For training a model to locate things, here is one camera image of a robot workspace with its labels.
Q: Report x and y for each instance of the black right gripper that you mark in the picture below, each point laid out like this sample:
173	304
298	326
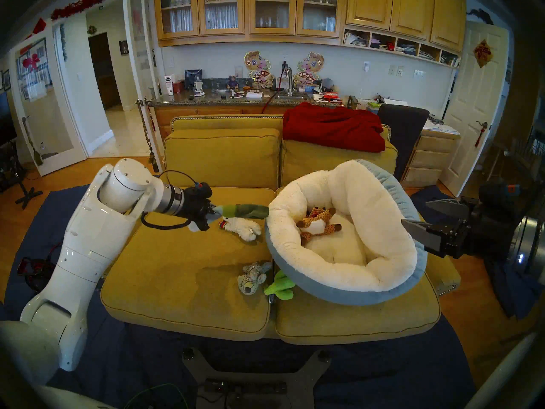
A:
489	230

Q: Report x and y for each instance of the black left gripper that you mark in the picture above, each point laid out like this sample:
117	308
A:
198	203

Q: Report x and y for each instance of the white lamb plush toy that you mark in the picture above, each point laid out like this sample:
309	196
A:
242	229

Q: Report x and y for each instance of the white green bottle plush toy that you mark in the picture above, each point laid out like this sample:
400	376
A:
247	211

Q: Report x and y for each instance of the grey spotted plush toy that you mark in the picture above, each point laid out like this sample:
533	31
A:
251	280

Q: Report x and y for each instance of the brown reindeer plush toy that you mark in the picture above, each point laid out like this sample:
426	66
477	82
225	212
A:
317	227

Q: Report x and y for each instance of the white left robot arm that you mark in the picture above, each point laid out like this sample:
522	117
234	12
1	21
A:
85	250

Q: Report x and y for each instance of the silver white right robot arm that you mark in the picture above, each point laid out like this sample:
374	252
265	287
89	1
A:
530	246

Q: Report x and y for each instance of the white blue dog bed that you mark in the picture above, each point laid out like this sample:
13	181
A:
366	199

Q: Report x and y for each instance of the yellow sofa back cushion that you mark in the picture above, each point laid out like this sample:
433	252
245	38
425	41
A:
221	156
306	161

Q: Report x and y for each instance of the wooden drawer desk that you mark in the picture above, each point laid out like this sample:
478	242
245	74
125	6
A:
430	156

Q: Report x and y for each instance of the yellow sofa seat cushion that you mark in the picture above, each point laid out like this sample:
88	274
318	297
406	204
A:
183	284
362	323

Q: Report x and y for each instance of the stack of papers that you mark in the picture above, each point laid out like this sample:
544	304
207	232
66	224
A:
443	129

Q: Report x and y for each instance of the yellow sofa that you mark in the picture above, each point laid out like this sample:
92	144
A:
221	123

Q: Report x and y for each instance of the black office chair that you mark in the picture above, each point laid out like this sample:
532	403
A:
404	131

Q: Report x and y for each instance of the green cactus plush toy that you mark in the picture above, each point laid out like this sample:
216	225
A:
281	289

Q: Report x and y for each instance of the blue crumpled cloth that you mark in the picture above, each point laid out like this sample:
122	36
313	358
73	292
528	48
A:
511	293

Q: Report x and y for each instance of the white panel door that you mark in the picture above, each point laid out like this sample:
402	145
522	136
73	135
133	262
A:
468	114

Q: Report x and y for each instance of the granite top kitchen counter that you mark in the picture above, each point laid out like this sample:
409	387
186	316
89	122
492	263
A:
191	100

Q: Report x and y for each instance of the small red box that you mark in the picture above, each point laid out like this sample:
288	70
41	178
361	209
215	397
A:
179	87

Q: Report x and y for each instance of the white lotion bottle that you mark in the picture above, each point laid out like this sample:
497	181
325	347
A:
169	86

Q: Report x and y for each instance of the dark blue box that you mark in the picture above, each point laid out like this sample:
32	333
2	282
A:
192	76

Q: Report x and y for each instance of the red blanket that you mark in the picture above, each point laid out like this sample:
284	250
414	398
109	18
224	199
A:
332	127

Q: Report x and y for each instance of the white french door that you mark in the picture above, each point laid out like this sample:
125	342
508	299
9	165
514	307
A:
59	163
136	93

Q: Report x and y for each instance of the chrome sink faucet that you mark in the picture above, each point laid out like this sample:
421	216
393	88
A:
291	85

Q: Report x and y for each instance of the dark blue floor cloth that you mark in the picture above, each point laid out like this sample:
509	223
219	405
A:
383	370

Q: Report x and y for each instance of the red diamond door decoration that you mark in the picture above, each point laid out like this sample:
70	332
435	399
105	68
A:
483	53

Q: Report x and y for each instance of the black floor stand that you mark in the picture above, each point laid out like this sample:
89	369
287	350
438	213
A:
27	195

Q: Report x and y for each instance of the small framed picture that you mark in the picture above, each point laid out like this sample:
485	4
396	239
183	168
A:
124	47

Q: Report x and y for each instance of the black television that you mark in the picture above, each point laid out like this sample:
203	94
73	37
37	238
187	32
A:
5	122

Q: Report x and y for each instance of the red paper cutout decoration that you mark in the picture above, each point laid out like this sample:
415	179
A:
30	62

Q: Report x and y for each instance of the red tinsel garland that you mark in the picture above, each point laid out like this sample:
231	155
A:
85	2

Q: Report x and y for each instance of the red hanging paper ornament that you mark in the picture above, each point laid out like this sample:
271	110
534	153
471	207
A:
39	27

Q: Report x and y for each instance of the cartoon boy wall decoration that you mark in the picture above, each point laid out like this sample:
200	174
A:
257	65

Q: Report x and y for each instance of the cartoon girl wall decoration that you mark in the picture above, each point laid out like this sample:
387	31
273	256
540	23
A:
311	65

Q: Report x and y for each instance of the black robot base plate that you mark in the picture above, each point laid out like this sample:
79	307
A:
255	395

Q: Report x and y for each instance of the black wall ornament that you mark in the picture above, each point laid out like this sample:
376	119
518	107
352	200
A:
481	15

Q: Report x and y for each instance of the wooden wall cabinets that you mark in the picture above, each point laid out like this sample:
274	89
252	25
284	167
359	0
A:
370	7

